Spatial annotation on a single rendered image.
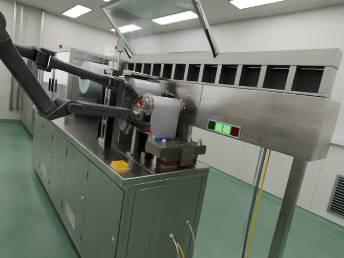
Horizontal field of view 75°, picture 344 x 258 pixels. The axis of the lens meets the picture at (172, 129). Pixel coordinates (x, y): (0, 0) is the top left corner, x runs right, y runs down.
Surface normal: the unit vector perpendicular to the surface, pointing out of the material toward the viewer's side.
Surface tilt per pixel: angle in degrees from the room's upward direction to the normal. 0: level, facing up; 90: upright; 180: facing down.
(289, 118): 90
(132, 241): 90
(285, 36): 90
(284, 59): 90
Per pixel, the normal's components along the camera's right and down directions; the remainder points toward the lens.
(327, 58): -0.76, -0.02
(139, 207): 0.64, 0.22
